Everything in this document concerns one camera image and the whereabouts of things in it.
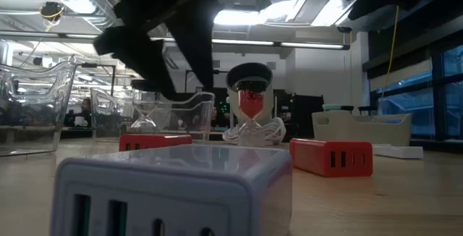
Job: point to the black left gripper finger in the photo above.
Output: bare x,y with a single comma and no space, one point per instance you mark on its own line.
137,55
197,40

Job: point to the purple sand hourglass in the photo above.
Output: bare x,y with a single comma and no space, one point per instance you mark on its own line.
144,122

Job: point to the red USB wall charger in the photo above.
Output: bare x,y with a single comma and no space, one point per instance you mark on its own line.
155,142
325,158

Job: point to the white sand hourglass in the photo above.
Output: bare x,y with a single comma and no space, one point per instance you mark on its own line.
367,109

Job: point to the lavender USB wall charger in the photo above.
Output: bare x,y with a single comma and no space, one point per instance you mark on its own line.
162,192

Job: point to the small white digital clock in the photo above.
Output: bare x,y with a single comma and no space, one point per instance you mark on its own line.
398,152

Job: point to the long light bar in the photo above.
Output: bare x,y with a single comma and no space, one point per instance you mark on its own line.
238,42

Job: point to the white round cup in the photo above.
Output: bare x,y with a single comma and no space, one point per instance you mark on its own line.
249,68

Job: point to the person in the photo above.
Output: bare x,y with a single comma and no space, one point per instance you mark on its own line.
214,114
85,109

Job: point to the clear plastic bin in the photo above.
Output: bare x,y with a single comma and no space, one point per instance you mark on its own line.
36,95
195,116

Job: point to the bright ceiling light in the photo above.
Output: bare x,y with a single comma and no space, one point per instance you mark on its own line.
289,11

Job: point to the teal capped hourglass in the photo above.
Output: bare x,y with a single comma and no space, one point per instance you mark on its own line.
331,107

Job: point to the white plastic bin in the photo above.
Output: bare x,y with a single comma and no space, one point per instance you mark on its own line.
347,131

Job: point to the black cabinet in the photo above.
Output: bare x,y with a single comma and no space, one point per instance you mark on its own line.
307,116

